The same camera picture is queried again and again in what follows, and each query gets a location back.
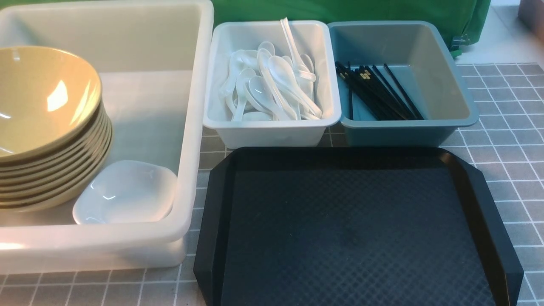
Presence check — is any black chopstick plain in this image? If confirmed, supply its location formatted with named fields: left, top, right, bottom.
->
left=346, top=72, right=354, bottom=120

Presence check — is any white square side dish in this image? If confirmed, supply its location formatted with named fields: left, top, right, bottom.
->
left=72, top=159, right=177, bottom=224

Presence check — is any tan noodle bowl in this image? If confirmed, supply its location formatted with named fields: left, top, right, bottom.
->
left=0, top=46, right=102, bottom=162

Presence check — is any white ceramic soup spoon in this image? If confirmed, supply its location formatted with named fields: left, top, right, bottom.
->
left=248, top=76, right=288, bottom=121

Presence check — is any black chopstick gold tip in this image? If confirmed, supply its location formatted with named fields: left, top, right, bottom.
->
left=372, top=65, right=414, bottom=120

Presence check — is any pile of white spoons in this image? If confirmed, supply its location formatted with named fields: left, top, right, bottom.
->
left=217, top=41, right=323, bottom=122

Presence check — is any black plastic serving tray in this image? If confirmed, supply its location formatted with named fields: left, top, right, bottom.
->
left=193, top=147, right=524, bottom=306

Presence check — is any upright white spoon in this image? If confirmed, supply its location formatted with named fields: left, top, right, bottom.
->
left=280, top=17, right=316, bottom=82

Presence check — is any bundle of black chopsticks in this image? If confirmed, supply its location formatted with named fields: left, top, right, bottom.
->
left=335, top=61, right=416, bottom=121

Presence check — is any white plastic spoon bin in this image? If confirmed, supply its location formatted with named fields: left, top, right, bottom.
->
left=204, top=20, right=342, bottom=149

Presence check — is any lone black chopstick in bin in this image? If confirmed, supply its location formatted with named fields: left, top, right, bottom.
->
left=383, top=63, right=424, bottom=120

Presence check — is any large white plastic tub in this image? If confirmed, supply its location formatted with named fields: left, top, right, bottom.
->
left=1, top=0, right=214, bottom=275

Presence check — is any blue-grey plastic chopstick bin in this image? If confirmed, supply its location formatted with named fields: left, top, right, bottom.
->
left=328, top=20, right=479, bottom=147

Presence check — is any stack of tan bowls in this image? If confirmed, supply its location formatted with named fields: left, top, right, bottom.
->
left=1, top=103, right=113, bottom=212

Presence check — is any grey checked table mat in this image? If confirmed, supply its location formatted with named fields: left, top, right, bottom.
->
left=1, top=63, right=543, bottom=306

